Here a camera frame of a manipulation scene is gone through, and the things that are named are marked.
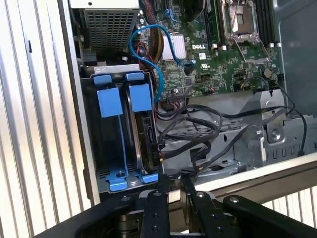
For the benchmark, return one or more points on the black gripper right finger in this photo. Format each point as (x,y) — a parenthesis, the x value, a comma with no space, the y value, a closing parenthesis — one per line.
(208,218)

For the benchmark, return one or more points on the hard disk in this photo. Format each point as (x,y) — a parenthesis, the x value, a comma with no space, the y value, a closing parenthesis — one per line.
(140,96)

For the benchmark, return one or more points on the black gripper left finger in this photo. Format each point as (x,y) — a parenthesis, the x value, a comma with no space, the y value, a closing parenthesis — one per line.
(157,213)

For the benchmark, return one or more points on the silver perforated drive cage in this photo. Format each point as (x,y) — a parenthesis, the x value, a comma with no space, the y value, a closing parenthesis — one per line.
(250,148)

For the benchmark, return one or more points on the black disk bay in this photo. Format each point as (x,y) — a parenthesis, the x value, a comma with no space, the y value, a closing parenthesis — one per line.
(89,138)

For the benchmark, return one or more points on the empty blue disk carrier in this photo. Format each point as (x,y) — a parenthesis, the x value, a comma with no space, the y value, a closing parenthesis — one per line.
(109,101)

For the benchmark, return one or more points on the black RAM slot bank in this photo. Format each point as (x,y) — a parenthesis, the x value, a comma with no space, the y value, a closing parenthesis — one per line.
(213,24)
(266,22)

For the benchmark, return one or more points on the metal socket cover frame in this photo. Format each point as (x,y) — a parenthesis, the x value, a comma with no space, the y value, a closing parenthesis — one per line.
(256,61)

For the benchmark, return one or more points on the green Dell motherboard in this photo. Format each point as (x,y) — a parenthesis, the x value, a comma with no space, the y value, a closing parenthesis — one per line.
(223,64)

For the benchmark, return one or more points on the silver chipset heatsink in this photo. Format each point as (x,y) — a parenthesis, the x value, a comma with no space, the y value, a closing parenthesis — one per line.
(174,47)

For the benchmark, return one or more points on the open grey PC case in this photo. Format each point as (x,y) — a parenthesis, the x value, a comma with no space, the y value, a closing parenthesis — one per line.
(292,49)

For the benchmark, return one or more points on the CPU socket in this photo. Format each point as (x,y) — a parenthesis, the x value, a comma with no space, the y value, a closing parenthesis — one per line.
(241,17)

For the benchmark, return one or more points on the silver power supply unit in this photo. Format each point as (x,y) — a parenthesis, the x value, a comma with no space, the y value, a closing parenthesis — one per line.
(109,32)

